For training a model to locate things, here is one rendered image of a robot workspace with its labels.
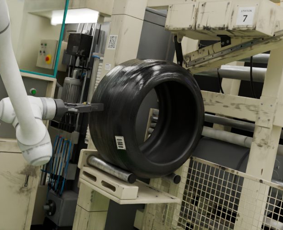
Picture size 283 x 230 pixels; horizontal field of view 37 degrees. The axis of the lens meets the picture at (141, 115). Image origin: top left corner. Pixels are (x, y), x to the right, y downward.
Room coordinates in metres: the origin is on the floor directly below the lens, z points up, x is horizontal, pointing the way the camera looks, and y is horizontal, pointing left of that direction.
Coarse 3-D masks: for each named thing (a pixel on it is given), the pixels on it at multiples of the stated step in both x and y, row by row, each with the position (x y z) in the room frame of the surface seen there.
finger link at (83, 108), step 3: (90, 105) 1.73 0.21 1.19; (75, 108) 1.66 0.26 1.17; (78, 108) 1.67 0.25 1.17; (81, 108) 1.69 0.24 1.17; (84, 108) 1.70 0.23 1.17; (87, 108) 1.71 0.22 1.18; (75, 111) 1.66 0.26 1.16; (78, 111) 1.67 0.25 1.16; (81, 111) 1.69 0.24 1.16; (84, 111) 1.70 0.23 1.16; (87, 111) 1.71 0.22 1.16; (90, 111) 1.73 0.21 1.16
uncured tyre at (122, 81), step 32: (128, 64) 1.93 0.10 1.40; (160, 64) 1.87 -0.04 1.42; (96, 96) 1.89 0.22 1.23; (128, 96) 1.77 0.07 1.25; (160, 96) 2.21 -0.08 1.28; (192, 96) 2.00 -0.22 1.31; (96, 128) 1.87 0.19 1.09; (128, 128) 1.77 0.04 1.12; (160, 128) 2.24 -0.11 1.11; (192, 128) 2.14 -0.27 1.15; (128, 160) 1.81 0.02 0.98; (160, 160) 2.13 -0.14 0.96
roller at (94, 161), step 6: (90, 162) 2.06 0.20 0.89; (96, 162) 2.02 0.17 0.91; (102, 162) 1.99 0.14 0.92; (108, 162) 1.98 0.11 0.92; (102, 168) 1.97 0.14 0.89; (108, 168) 1.93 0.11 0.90; (114, 168) 1.91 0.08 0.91; (120, 168) 1.89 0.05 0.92; (114, 174) 1.90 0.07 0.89; (120, 174) 1.86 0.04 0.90; (126, 174) 1.83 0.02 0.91; (132, 174) 1.82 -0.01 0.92; (126, 180) 1.82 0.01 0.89; (132, 180) 1.82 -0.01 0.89
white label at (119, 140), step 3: (117, 138) 1.77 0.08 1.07; (120, 138) 1.76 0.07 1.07; (117, 141) 1.77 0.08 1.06; (120, 141) 1.76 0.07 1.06; (123, 141) 1.76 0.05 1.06; (117, 144) 1.78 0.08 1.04; (120, 144) 1.77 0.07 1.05; (123, 144) 1.76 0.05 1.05; (117, 147) 1.78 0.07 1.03; (120, 147) 1.78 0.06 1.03; (123, 147) 1.77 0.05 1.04
